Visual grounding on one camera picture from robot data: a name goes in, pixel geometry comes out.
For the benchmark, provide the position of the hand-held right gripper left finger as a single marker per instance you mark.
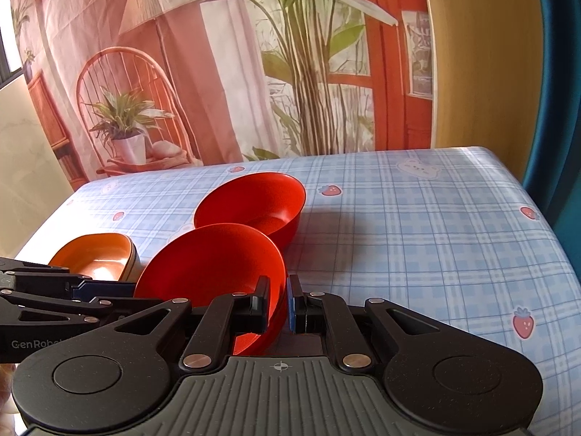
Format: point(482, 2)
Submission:
point(259, 309)

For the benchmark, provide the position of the red bowl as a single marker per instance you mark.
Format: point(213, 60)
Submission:
point(254, 206)
point(213, 272)

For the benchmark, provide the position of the yellow wooden panel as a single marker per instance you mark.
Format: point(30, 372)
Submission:
point(481, 54)

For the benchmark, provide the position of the printed room scene wall tapestry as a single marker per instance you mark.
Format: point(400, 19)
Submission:
point(218, 63)

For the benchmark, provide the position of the dark window frame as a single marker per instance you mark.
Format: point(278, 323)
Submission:
point(8, 61)

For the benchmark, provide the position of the plaid strawberry print tablecloth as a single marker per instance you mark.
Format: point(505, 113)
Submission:
point(408, 245)

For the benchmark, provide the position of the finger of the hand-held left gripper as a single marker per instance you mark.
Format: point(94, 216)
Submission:
point(106, 289)
point(113, 308)

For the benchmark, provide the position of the blue curtain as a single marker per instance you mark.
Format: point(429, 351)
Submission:
point(560, 91)

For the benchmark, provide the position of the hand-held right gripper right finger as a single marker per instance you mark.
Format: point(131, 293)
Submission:
point(293, 305)

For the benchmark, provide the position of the orange bowl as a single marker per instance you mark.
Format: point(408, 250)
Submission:
point(97, 254)
point(135, 261)

